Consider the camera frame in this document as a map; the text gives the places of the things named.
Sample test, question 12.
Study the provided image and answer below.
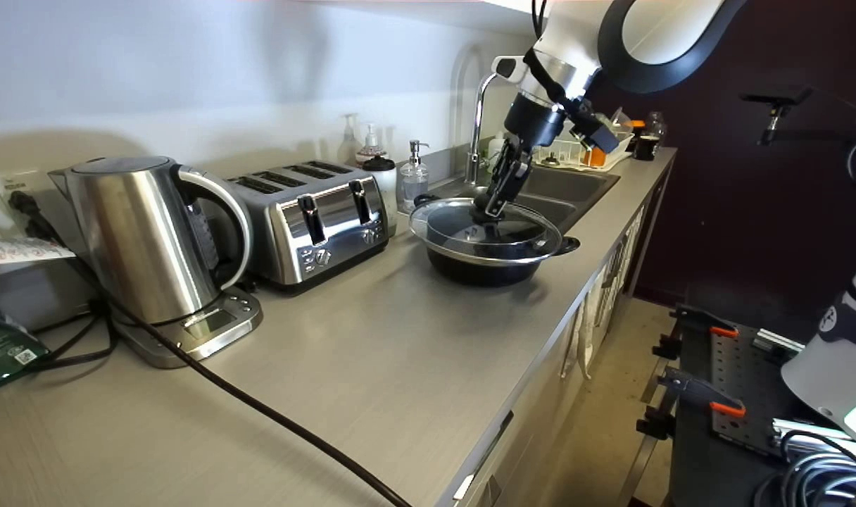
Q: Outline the clear soap pump dispenser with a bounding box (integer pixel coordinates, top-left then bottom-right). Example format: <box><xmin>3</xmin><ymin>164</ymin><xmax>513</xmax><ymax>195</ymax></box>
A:
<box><xmin>394</xmin><ymin>138</ymin><xmax>431</xmax><ymax>218</ymax></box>

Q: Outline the steel kettle base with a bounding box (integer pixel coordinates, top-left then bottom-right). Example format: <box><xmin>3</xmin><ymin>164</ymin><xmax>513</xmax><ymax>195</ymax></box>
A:
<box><xmin>116</xmin><ymin>286</ymin><xmax>266</xmax><ymax>369</ymax></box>

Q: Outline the black cooking pot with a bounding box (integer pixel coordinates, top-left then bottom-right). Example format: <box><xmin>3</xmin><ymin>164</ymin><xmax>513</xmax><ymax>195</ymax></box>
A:
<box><xmin>408</xmin><ymin>195</ymin><xmax>582</xmax><ymax>291</ymax></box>

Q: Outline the chrome sink faucet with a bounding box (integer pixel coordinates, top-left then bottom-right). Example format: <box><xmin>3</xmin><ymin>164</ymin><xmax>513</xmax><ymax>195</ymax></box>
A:
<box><xmin>460</xmin><ymin>69</ymin><xmax>507</xmax><ymax>188</ymax></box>

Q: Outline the grey cable bundle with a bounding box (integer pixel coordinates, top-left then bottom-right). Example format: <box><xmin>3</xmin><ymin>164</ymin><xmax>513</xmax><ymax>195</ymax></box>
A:
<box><xmin>751</xmin><ymin>419</ymin><xmax>856</xmax><ymax>507</ymax></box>

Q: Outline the glass pot lid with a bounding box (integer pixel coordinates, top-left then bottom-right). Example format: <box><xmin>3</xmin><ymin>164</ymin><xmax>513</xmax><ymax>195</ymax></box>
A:
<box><xmin>408</xmin><ymin>195</ymin><xmax>565</xmax><ymax>274</ymax></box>

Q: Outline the orange item by sink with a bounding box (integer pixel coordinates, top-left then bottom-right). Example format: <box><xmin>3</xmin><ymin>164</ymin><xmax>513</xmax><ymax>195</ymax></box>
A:
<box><xmin>579</xmin><ymin>138</ymin><xmax>629</xmax><ymax>176</ymax></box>

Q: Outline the black power cable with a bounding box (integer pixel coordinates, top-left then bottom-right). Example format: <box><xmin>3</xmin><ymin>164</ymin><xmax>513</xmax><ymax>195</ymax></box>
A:
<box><xmin>6</xmin><ymin>188</ymin><xmax>413</xmax><ymax>507</ymax></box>

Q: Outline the green packet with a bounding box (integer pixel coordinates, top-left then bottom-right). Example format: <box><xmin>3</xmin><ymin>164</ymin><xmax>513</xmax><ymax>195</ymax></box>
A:
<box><xmin>0</xmin><ymin>295</ymin><xmax>52</xmax><ymax>394</ymax></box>

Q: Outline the white paper box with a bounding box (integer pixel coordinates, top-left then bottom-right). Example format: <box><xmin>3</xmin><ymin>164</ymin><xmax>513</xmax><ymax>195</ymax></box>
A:
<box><xmin>0</xmin><ymin>228</ymin><xmax>82</xmax><ymax>332</ymax></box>

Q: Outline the white jar with black lid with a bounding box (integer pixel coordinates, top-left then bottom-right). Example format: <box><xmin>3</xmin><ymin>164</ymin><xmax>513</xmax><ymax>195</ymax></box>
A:
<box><xmin>359</xmin><ymin>153</ymin><xmax>399</xmax><ymax>210</ymax></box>

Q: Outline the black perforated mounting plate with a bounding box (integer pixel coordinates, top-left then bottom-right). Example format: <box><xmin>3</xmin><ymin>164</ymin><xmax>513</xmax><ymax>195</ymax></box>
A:
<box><xmin>705</xmin><ymin>325</ymin><xmax>800</xmax><ymax>456</ymax></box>

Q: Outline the stainless steel electric kettle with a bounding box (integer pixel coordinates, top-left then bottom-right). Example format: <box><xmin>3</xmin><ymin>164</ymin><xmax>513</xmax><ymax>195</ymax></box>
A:
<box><xmin>61</xmin><ymin>153</ymin><xmax>258</xmax><ymax>329</ymax></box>

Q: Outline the small clear bottle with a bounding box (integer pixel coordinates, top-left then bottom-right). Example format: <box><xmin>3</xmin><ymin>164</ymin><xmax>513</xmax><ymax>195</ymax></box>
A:
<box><xmin>334</xmin><ymin>111</ymin><xmax>365</xmax><ymax>170</ymax></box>

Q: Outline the stainless steel double sink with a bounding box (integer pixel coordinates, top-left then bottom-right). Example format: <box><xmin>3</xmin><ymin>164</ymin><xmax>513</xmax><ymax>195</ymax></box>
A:
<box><xmin>425</xmin><ymin>160</ymin><xmax>625</xmax><ymax>239</ymax></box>

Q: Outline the dark camera stand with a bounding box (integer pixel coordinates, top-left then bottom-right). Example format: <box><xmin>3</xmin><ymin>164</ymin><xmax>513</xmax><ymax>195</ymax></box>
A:
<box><xmin>739</xmin><ymin>84</ymin><xmax>817</xmax><ymax>150</ymax></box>

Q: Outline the black robot table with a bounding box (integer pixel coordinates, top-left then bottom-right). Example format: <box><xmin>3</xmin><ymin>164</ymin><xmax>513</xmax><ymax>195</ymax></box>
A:
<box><xmin>663</xmin><ymin>305</ymin><xmax>805</xmax><ymax>507</ymax></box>

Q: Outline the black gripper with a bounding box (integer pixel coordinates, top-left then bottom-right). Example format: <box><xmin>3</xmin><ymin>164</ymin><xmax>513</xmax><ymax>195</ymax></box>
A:
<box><xmin>472</xmin><ymin>90</ymin><xmax>569</xmax><ymax>228</ymax></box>

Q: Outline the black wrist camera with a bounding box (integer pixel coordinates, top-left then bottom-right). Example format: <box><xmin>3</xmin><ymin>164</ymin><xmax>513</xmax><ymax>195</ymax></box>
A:
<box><xmin>560</xmin><ymin>97</ymin><xmax>625</xmax><ymax>155</ymax></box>

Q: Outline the metal drawer handle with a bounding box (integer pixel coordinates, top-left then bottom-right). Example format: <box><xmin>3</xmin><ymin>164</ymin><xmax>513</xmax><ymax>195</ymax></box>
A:
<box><xmin>577</xmin><ymin>286</ymin><xmax>601</xmax><ymax>380</ymax></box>
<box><xmin>553</xmin><ymin>314</ymin><xmax>582</xmax><ymax>384</ymax></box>

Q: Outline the stainless steel four-slot toaster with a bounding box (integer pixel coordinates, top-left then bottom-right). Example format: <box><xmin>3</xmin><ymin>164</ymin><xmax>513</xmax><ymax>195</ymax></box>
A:
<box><xmin>221</xmin><ymin>159</ymin><xmax>394</xmax><ymax>291</ymax></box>

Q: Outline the black orange-handled clamp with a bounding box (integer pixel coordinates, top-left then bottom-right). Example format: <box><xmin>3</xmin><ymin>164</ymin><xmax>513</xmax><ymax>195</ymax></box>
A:
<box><xmin>649</xmin><ymin>322</ymin><xmax>743</xmax><ymax>366</ymax></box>
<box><xmin>636</xmin><ymin>369</ymin><xmax>751</xmax><ymax>442</ymax></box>

